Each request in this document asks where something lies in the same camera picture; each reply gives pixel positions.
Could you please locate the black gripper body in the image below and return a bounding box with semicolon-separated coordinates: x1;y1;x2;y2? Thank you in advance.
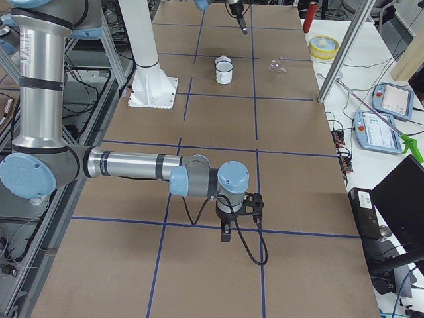
226;0;244;17

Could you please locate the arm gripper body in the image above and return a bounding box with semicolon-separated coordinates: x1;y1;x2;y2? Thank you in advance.
216;208;238;231

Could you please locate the clear plastic funnel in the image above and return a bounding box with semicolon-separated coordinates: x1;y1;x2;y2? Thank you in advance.
268;56;287;74

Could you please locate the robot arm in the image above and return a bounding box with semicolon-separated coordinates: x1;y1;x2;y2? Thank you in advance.
194;0;248;35
1;1;249;242

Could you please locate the white enamel mug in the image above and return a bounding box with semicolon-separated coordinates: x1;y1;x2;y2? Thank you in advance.
215;60;233;85

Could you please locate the red cylinder tube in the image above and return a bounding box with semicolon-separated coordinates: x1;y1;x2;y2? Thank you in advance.
303;1;318;33

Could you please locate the yellow tape roll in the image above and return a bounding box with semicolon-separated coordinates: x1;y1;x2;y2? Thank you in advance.
308;35;340;60

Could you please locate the black desktop box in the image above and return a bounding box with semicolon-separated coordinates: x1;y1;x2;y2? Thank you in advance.
348;187;392;240

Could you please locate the near teach pendant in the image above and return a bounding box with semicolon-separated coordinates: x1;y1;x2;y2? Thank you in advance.
354;110;403;154

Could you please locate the teach pendant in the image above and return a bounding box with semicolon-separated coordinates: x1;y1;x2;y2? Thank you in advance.
372;83;415;121
354;110;403;154

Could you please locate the black monitor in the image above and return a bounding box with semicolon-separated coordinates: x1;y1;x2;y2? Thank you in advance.
369;154;424;276

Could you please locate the far teach pendant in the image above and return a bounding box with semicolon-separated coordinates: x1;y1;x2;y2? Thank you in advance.
372;83;415;121

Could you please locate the reacher grabber tool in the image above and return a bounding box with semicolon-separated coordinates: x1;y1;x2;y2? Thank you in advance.
335;77;423;164

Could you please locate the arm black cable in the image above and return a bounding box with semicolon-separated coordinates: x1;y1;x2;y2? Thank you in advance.
182;194;268;266

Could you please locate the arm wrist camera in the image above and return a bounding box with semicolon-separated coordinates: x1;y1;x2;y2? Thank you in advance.
237;192;264;225

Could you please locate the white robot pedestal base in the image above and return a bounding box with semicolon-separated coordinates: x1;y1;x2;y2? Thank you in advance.
119;0;178;109

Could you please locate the aluminium frame post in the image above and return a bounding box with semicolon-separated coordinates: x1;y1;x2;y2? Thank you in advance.
317;0;376;103

